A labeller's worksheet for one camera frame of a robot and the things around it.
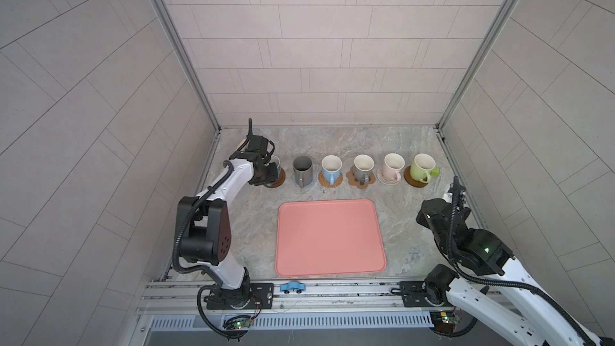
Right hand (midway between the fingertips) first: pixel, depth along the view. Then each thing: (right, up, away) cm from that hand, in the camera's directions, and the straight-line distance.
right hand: (420, 205), depth 74 cm
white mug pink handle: (-2, +12, +20) cm, 24 cm away
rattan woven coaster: (-30, +4, +23) cm, 38 cm away
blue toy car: (-40, -23, -3) cm, 46 cm away
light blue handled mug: (-27, +10, +19) cm, 34 cm away
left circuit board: (-54, -30, -9) cm, 62 cm away
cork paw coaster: (-15, +3, +22) cm, 27 cm away
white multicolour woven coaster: (-4, +4, +23) cm, 23 cm away
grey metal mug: (-38, +9, +15) cm, 42 cm away
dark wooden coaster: (-47, +4, +22) cm, 53 cm away
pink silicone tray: (-28, -13, +8) cm, 32 cm away
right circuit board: (+5, -32, -6) cm, 33 cm away
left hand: (-49, +8, +18) cm, 52 cm away
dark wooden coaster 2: (+6, +4, +23) cm, 24 cm away
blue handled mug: (-47, +14, +5) cm, 49 cm away
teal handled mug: (-14, +11, +21) cm, 27 cm away
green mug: (+8, +10, +16) cm, 21 cm away
